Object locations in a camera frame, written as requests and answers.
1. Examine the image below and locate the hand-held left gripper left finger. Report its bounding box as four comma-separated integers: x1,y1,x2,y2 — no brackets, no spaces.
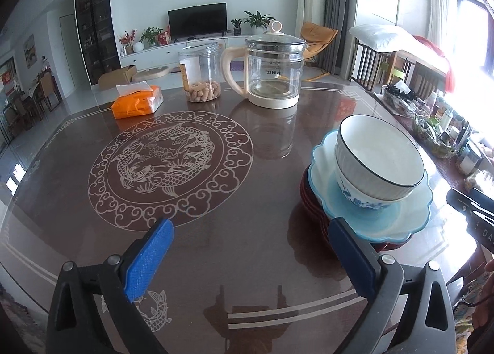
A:
46,218,175,354

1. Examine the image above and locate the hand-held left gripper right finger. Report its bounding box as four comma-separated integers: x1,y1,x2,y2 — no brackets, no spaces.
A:
327,218,458,354

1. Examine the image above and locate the scalloped blue and white bowl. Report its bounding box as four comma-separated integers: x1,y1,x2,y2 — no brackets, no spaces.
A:
308,129,433,243

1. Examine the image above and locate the white bowl with blue flowers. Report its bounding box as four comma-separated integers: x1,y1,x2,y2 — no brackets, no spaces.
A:
336,177,414,211

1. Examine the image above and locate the white ribbed bowl dark rim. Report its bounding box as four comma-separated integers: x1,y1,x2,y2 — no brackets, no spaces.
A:
334,114,426,201

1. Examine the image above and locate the patterned tissue box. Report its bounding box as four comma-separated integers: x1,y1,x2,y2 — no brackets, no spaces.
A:
463,169,494,193

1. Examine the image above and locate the round metal tin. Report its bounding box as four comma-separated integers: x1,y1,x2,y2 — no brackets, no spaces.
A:
457,140,483,176

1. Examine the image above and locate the basket of toiletries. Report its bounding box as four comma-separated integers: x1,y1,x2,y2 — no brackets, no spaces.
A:
412,106,464,159

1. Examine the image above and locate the red cloth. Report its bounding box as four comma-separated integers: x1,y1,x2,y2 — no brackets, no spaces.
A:
415,35,462,93

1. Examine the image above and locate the orange tissue pack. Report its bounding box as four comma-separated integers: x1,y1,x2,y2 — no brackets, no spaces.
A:
111,83,164,120

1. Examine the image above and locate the green stool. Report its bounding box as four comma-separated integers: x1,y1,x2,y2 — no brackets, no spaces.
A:
387,62,404,85

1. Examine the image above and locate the cardboard box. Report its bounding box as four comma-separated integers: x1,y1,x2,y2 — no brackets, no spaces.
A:
98,65,138,91

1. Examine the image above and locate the round beige stool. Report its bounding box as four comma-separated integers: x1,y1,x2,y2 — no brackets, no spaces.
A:
132,66,171,83

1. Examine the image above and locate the dark wooden slatted bench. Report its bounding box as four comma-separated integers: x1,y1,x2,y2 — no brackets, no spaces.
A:
351,43,448,93

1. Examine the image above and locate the dark framed window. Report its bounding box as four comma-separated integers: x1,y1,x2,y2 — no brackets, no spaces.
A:
457,0,494,71

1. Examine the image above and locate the clear plastic jar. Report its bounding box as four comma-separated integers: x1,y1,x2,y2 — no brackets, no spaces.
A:
178,42,223,103

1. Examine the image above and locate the wooden dining chair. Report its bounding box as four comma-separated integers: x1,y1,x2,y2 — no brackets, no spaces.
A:
36,69,63,112

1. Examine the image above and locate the white television cabinet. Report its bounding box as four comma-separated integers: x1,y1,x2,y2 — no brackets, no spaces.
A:
119,35,248,74

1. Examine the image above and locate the white pillow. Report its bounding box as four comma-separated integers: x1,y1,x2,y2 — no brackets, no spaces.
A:
349,24,449,70

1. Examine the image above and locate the white curtain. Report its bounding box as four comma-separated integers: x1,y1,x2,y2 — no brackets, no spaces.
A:
428,0,458,58

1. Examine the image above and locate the vase of red flowers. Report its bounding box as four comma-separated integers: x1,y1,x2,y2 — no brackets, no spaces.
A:
118,29,136,56

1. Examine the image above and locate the orange lounge chair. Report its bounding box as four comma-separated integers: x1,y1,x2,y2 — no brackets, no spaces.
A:
300,22,340,66

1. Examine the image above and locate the bushy green potted plant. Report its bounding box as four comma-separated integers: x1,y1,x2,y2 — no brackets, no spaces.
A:
140,26,165,48

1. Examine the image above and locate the dark display cabinet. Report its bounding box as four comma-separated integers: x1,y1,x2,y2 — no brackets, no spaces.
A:
74,0,121,87

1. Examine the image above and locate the black television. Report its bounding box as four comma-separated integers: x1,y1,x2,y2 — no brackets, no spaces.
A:
168,2,228,40

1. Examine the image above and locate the grey curtain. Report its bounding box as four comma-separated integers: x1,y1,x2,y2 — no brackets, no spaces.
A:
316,0,358,74

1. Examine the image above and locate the covered standing air conditioner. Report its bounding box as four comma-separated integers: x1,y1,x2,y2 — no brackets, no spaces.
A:
298,0,328,54

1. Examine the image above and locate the large green potted plant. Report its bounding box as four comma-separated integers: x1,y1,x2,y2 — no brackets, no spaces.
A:
243,10,276,35

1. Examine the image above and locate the glass kettle with cream handle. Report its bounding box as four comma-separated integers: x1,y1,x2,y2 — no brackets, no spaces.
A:
220,21,308,110

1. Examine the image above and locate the framed wall picture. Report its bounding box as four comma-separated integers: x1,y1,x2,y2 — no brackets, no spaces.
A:
23,34,38,69

